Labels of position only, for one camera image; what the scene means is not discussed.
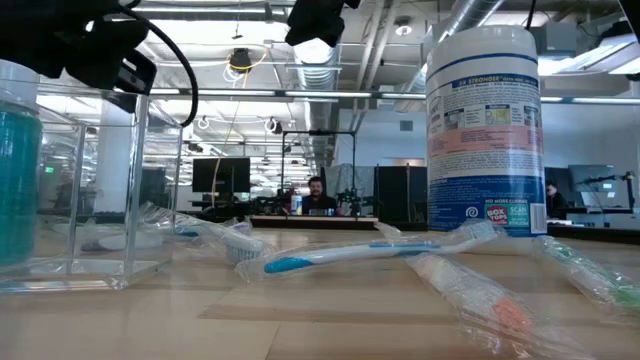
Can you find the teal mouthwash bottle white cap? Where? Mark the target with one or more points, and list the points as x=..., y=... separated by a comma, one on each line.
x=20, y=175

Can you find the clear acrylic box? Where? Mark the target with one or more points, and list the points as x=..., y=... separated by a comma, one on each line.
x=135, y=200

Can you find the blue white toothbrush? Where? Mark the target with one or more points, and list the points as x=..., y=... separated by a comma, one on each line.
x=350, y=252
x=245, y=250

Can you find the black background robot arm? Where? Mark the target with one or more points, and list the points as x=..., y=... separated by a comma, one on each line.
x=351, y=202

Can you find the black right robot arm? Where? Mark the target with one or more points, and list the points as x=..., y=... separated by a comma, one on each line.
x=634, y=7

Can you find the round ceiling detector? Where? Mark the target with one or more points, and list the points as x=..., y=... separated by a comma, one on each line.
x=403, y=29

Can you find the white building column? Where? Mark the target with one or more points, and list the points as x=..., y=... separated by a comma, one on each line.
x=116, y=160

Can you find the grey cover sheet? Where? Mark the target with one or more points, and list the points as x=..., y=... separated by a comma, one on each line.
x=350, y=177

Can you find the person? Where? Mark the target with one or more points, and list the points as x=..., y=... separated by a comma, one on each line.
x=551, y=192
x=316, y=187

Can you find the black computer monitor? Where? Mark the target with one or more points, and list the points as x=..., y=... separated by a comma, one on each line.
x=220, y=175

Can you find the small background wipes canister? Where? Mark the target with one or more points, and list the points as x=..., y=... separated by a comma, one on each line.
x=297, y=206

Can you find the black cabinet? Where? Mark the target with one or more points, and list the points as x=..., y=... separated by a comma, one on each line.
x=407, y=195

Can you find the white blue wipes canister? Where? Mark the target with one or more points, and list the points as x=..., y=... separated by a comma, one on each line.
x=485, y=125

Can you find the wooden background desk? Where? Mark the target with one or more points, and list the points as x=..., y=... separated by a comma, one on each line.
x=340, y=219

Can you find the grey background monitor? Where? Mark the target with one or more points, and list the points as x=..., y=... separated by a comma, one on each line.
x=590, y=175

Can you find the orange white wrapped toothbrush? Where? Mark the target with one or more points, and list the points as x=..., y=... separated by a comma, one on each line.
x=510, y=315

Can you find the silver ribbed ventilation duct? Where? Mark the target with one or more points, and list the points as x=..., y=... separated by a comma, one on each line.
x=315, y=65

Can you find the overhead frame light bar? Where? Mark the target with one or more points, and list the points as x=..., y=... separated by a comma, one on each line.
x=325, y=94

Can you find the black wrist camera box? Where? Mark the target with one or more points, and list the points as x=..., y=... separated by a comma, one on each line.
x=136, y=75

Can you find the black rectangular frame stand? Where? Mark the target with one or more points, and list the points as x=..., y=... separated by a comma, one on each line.
x=320, y=133

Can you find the grey wall vent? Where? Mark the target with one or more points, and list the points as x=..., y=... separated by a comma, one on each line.
x=406, y=125

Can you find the silver smooth ventilation duct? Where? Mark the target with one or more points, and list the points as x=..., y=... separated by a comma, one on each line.
x=470, y=12

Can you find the black aluminium table frame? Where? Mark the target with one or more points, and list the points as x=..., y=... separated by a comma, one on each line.
x=585, y=233

